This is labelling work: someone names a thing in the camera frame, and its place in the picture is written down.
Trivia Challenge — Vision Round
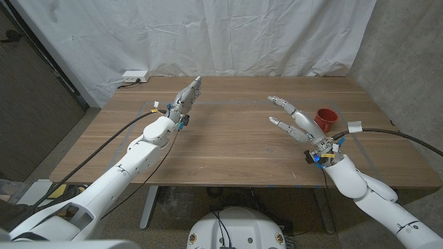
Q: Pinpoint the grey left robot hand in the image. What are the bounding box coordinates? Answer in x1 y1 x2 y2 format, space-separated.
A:
168 75 203 125

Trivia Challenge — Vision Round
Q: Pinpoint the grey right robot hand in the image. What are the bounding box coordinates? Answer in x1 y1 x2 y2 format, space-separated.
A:
267 95 345 168

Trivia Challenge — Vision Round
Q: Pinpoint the red cup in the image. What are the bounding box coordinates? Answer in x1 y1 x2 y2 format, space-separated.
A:
314 108 340 134

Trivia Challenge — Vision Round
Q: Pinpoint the white power strip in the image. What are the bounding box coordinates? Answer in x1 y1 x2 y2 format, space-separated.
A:
122 70 151 84

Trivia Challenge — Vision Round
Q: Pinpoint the white backdrop cloth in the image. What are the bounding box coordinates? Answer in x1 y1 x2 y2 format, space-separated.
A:
8 0 377 108

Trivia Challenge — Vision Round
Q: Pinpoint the grey table leg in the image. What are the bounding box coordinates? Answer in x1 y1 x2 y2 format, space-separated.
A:
313 188 336 234
139 185 159 230

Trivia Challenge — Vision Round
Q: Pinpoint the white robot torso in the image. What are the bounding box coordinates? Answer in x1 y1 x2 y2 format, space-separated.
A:
186 206 287 249

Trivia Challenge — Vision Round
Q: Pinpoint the dark door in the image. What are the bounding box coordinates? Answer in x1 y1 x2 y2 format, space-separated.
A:
0 6 87 183

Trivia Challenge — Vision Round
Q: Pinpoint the yellow floor object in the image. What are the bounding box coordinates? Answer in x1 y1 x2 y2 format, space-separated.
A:
47 183 86 201

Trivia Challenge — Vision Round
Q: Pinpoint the white tag on right cable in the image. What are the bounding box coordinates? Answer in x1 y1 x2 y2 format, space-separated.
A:
347 120 363 134

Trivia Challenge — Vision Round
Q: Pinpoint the black power strip cord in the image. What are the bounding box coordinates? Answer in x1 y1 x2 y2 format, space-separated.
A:
116 79 141 90

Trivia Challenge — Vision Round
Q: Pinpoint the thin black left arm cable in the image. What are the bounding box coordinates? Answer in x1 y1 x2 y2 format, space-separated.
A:
99 129 180 220

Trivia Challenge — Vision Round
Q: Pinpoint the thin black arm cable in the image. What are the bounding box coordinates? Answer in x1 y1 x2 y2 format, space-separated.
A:
320 167 335 224
99 129 180 220

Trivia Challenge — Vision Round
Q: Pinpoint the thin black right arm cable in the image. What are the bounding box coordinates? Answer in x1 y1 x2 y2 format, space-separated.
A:
320 167 335 224

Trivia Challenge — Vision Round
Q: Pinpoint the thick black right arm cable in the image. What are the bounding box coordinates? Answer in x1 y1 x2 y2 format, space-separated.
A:
331 127 443 158

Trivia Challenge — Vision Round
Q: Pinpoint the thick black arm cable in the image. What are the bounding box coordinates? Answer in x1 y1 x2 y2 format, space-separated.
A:
9 109 168 230
331 127 443 158

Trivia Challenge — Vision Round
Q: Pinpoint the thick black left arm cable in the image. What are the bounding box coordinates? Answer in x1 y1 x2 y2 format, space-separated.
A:
9 109 168 230

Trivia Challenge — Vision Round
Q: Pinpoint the black floor cable bundle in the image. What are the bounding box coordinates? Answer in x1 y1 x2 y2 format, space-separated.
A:
206 186 267 217

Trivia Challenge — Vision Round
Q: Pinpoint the black door handle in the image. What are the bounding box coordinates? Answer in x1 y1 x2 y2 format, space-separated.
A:
0 29 24 44

